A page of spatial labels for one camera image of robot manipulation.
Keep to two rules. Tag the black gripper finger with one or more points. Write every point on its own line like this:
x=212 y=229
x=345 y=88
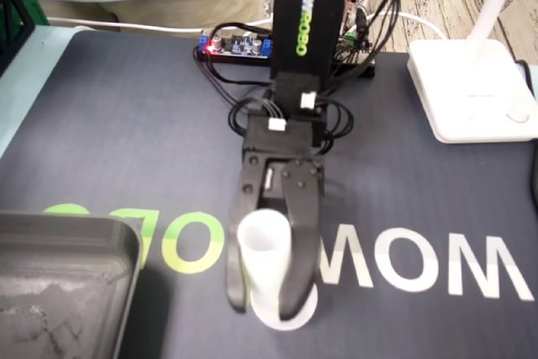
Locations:
x=235 y=275

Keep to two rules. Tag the white desk lamp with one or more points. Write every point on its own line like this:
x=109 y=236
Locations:
x=471 y=81

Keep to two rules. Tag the white plastic cup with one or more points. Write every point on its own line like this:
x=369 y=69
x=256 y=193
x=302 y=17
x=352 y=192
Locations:
x=265 y=266

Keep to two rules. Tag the green plastic object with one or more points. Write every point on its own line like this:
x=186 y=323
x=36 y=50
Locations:
x=35 y=6

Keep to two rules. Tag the blue circuit board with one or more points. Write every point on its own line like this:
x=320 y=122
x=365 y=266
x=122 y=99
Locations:
x=235 y=45

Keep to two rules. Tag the dark grey WOWROBO printed mat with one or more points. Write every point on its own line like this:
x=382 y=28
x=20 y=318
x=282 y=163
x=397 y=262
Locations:
x=126 y=144

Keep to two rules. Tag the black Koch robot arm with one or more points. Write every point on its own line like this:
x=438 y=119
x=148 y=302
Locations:
x=311 y=39

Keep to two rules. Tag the black plastic tray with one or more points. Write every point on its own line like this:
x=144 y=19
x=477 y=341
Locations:
x=63 y=291

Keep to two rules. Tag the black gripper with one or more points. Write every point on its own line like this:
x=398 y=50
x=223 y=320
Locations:
x=286 y=140

